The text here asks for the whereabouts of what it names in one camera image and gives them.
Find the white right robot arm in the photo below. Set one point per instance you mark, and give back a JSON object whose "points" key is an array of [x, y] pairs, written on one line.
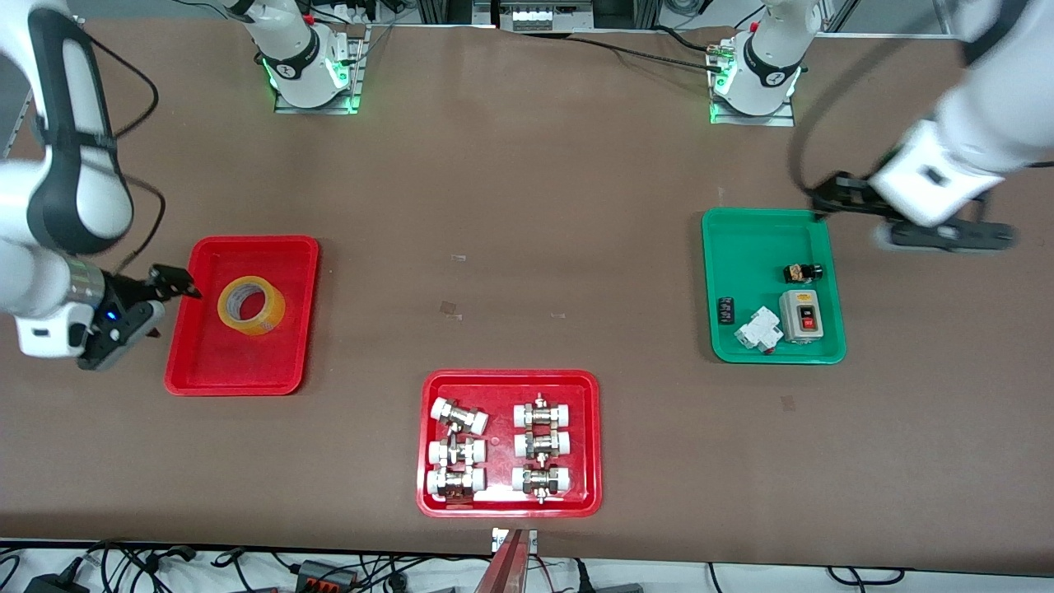
{"points": [[16, 280]]}

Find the white circuit breaker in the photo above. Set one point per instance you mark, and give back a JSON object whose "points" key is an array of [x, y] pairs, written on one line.
{"points": [[757, 329]]}

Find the white-capped metal pipe fitting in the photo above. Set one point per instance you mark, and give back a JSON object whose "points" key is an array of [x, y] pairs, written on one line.
{"points": [[541, 445], [454, 482], [455, 452], [541, 480], [541, 413], [459, 416]]}

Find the yellow clear packing tape roll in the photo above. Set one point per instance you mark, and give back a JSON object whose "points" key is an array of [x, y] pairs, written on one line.
{"points": [[268, 317]]}

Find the white power strip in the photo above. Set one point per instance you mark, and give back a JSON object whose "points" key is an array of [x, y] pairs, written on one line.
{"points": [[354, 10]]}

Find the small metal bracket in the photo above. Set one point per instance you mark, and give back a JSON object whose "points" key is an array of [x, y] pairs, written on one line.
{"points": [[497, 539]]}

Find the black orange connector box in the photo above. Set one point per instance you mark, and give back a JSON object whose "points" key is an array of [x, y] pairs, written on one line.
{"points": [[325, 574]]}

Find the red plastic tray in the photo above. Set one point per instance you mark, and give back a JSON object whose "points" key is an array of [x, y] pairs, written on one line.
{"points": [[243, 362], [502, 494]]}

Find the grey switch box red button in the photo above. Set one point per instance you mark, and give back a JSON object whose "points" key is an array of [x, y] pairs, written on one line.
{"points": [[801, 317]]}

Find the green plastic tray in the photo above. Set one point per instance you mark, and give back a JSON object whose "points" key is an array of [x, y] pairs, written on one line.
{"points": [[770, 350]]}

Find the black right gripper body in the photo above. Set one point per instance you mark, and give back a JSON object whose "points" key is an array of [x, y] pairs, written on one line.
{"points": [[125, 289]]}

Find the black power adapter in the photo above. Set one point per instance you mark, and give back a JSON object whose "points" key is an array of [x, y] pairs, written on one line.
{"points": [[53, 583]]}

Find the red metal bar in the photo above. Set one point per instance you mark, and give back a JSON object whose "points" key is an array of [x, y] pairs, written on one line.
{"points": [[504, 568]]}

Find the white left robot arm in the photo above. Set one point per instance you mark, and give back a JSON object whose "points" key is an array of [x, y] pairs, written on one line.
{"points": [[988, 123]]}

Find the black plug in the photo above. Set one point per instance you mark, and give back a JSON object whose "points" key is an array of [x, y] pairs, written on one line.
{"points": [[605, 586]]}

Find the black orange push-button switch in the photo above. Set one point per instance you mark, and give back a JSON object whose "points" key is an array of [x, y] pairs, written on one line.
{"points": [[800, 273]]}

